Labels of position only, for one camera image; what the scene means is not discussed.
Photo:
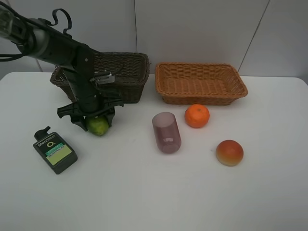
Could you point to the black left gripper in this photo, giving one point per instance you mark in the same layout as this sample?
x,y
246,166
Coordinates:
x,y
77,116

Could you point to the green lime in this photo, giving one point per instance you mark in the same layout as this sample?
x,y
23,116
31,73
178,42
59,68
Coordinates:
x,y
97,125

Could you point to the black green Mentholatum bottle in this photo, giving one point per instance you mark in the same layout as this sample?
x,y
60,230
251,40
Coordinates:
x,y
55,151

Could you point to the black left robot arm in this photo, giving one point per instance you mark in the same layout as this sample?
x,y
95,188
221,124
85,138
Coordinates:
x,y
51,43

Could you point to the dark brown wicker basket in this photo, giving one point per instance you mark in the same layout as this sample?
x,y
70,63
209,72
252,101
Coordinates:
x,y
131,72

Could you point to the purple plastic cup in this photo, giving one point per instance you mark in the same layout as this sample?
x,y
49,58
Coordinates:
x,y
166,132

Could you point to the orange wicker basket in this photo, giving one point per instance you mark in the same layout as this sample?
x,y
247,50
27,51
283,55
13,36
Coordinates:
x,y
198,83

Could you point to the orange mandarin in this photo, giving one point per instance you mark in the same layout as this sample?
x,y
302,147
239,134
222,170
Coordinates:
x,y
197,116

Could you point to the red yellow bun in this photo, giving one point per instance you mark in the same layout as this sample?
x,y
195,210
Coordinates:
x,y
229,153

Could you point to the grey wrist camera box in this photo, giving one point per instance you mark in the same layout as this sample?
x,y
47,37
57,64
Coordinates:
x,y
104,78

